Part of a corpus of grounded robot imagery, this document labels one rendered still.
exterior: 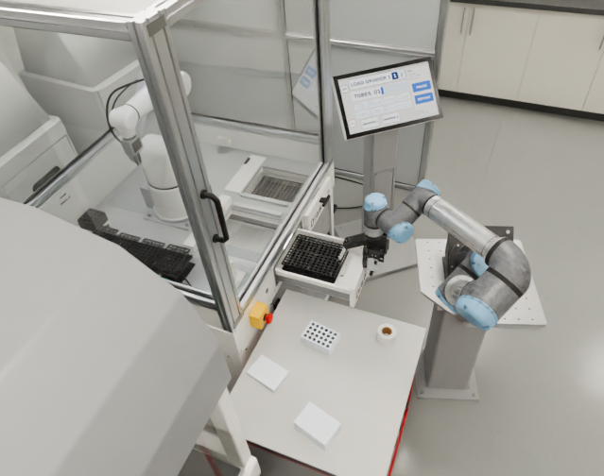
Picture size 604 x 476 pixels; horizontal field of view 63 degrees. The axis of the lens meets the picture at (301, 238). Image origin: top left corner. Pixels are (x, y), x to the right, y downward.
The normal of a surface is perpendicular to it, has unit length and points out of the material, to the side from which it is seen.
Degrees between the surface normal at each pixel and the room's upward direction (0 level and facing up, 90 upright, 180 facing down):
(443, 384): 90
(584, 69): 90
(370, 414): 0
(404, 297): 0
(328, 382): 0
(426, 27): 90
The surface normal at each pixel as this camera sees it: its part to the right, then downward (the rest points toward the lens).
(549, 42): -0.42, 0.66
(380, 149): 0.29, 0.66
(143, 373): 0.84, -0.04
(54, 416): 0.55, -0.39
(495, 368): -0.07, -0.70
